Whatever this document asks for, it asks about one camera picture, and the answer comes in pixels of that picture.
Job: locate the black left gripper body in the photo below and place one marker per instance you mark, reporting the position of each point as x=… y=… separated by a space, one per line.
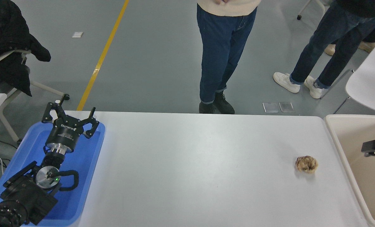
x=64 y=131

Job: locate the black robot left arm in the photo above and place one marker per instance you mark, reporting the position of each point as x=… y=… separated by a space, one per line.
x=20 y=198

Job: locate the square floor plate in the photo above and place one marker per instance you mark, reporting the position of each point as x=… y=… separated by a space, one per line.
x=286 y=107
x=270 y=107

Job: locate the large pale bin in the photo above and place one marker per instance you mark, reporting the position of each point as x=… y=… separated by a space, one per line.
x=358 y=176

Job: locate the blue plastic tray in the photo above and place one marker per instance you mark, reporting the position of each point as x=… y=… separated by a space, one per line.
x=83 y=164

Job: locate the white round-seat chair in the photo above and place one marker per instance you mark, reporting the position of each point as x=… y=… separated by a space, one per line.
x=370 y=82

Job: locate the crumpled tan paper ball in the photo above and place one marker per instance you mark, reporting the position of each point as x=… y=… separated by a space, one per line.
x=306 y=164

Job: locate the chair leg with caster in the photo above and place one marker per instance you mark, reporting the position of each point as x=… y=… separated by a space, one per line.
x=304 y=9

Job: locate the white frame chair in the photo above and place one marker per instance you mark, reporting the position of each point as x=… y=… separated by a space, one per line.
x=42 y=86

